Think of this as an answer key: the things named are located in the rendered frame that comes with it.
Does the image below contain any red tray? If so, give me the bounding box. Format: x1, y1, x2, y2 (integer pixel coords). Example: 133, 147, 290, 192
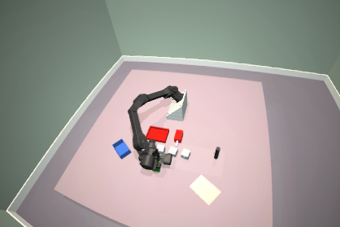
146, 126, 169, 143

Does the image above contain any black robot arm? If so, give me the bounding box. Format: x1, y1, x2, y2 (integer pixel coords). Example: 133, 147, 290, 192
128, 85, 184, 170

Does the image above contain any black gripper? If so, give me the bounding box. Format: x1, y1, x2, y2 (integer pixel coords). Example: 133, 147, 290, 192
138, 152, 172, 165

